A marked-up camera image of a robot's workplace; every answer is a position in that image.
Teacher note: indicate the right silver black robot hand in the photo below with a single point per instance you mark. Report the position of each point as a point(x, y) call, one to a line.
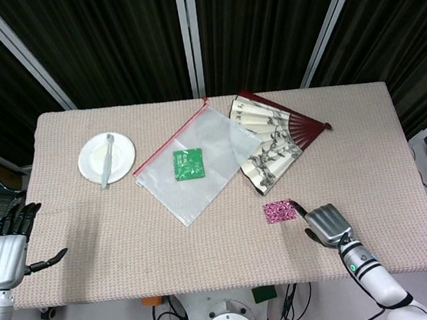
point(327, 226)

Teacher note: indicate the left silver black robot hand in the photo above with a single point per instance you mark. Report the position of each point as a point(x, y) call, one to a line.
point(1, 261)

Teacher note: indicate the pink glitter square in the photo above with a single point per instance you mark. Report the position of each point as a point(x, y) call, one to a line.
point(280, 211)

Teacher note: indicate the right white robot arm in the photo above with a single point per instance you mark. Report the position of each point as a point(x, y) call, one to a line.
point(377, 280)

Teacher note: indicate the black caster wheel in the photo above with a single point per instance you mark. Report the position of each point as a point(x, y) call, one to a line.
point(49, 313)

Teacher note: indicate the green block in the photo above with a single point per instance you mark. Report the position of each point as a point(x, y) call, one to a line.
point(264, 295)

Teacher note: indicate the ink painting folding fan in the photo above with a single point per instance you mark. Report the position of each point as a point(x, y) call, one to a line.
point(273, 145)

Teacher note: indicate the clear pouch with red zipper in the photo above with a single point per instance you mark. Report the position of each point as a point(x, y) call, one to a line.
point(201, 192)

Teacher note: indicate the white paper plate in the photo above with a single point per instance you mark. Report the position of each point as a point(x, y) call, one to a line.
point(94, 162)

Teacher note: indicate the pale grey toothbrush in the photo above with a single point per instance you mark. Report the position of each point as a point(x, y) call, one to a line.
point(106, 162)

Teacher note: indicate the green tea sachet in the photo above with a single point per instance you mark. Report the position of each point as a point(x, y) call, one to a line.
point(189, 164)

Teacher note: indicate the orange block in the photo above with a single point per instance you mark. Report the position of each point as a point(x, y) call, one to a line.
point(151, 301)

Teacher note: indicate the beige waffle tablecloth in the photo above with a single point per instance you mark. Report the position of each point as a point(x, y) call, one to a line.
point(170, 257)

